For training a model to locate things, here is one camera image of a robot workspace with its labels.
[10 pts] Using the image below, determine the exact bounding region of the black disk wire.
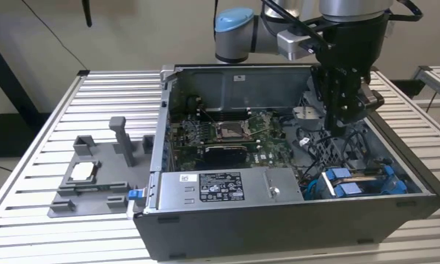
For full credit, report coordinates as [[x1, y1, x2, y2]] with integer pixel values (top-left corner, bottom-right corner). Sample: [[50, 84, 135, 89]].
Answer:
[[342, 128, 369, 168]]

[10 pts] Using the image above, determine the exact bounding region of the green motherboard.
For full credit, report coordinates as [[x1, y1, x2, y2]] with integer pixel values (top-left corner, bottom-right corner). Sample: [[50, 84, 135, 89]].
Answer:
[[167, 109, 301, 173]]

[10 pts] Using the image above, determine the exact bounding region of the CPU socket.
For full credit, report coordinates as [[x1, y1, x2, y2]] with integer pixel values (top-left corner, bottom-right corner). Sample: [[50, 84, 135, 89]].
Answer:
[[210, 119, 253, 142]]

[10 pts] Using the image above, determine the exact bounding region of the black graphics card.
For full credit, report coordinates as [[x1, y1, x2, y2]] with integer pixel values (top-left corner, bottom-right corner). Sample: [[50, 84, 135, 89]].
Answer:
[[202, 145, 249, 168]]

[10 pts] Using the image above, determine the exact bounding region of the silver power supply box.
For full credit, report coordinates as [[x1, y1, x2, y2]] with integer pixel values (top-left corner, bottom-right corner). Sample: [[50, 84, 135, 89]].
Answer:
[[155, 167, 304, 211]]

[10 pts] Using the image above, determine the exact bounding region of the open grey PC case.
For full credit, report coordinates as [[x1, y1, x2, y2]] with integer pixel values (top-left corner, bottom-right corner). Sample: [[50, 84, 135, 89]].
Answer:
[[126, 62, 440, 262]]

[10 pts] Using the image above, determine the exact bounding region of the grey parts rack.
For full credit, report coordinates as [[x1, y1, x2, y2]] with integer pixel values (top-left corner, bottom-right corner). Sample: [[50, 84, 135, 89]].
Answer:
[[46, 116, 155, 218]]

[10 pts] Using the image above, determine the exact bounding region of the CPU with white top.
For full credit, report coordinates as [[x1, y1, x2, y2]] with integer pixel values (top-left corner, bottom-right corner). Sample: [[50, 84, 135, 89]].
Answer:
[[69, 162, 97, 182]]

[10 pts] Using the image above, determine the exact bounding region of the black desk stand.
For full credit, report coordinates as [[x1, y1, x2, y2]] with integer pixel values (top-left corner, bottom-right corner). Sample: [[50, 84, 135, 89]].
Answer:
[[0, 30, 50, 159]]

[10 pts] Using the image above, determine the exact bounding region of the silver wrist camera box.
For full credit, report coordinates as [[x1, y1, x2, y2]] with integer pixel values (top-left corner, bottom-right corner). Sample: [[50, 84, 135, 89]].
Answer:
[[275, 29, 318, 61]]

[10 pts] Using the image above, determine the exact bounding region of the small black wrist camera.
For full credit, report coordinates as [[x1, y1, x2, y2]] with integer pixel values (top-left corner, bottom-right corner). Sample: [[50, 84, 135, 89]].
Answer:
[[357, 84, 385, 112]]

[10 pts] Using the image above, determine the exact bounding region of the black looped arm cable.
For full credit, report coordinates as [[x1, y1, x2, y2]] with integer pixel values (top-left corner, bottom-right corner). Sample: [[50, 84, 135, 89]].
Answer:
[[382, 0, 425, 23]]

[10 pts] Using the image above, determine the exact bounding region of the silver metal bracket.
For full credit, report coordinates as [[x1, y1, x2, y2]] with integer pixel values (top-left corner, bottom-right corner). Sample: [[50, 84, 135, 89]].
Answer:
[[292, 106, 322, 128]]

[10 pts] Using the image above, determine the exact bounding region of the black wire bundle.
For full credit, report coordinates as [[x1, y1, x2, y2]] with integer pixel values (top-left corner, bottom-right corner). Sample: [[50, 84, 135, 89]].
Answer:
[[294, 126, 344, 177]]

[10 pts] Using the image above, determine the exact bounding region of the blue wire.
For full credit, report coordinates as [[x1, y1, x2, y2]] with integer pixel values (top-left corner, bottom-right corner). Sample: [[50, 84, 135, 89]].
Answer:
[[300, 178, 320, 200]]

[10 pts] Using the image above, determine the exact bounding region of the black hanging strap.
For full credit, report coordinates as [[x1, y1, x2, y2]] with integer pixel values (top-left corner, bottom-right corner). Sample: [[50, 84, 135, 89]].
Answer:
[[79, 0, 93, 28]]

